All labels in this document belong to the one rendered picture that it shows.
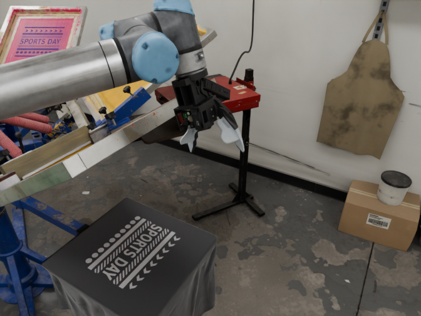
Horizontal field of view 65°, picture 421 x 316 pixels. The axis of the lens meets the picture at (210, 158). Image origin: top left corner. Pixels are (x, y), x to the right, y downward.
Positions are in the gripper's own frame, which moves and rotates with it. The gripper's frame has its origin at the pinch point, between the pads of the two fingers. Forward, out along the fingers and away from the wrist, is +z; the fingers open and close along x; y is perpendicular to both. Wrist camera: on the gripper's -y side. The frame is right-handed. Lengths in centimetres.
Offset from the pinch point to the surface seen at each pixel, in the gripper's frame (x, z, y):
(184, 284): -27, 50, 2
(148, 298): -33, 46, 13
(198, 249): -30, 47, -12
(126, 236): -57, 39, -4
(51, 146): -74, -2, -1
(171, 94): -102, 9, -105
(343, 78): -14, 34, -195
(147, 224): -54, 40, -13
